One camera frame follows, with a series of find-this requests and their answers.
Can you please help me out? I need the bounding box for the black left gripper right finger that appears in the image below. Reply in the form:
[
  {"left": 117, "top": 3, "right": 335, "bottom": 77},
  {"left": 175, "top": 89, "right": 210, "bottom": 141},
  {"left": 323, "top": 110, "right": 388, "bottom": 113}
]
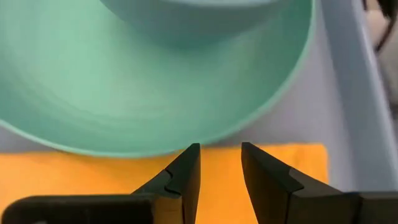
[{"left": 241, "top": 142, "right": 346, "bottom": 224}]

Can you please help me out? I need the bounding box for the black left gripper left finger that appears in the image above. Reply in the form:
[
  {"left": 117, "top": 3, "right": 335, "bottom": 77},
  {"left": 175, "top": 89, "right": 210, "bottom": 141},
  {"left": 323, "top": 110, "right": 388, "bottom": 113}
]
[{"left": 133, "top": 142, "right": 202, "bottom": 224}]

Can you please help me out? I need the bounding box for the orange napkin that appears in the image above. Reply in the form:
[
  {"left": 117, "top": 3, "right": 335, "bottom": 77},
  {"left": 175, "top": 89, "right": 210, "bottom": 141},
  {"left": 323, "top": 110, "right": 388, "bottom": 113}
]
[{"left": 0, "top": 142, "right": 330, "bottom": 224}]

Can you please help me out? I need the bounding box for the teal plastic plate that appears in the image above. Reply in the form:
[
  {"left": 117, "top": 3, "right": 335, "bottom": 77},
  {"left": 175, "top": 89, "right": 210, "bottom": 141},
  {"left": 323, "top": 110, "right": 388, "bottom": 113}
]
[{"left": 0, "top": 0, "right": 318, "bottom": 158}]

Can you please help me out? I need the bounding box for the blue plastic bowl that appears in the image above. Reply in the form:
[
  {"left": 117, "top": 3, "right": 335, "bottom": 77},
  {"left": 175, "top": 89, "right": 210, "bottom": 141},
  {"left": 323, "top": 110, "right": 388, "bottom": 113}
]
[{"left": 99, "top": 0, "right": 290, "bottom": 47}]

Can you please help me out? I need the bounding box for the blue plastic tray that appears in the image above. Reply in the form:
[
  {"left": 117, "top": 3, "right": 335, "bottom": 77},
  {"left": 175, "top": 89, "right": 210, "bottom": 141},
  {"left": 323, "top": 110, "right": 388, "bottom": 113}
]
[{"left": 0, "top": 0, "right": 398, "bottom": 192}]

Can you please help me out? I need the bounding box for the black metal table frame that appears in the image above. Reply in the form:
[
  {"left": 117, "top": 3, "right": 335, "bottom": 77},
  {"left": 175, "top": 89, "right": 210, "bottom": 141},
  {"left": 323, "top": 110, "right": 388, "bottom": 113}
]
[{"left": 360, "top": 0, "right": 398, "bottom": 54}]

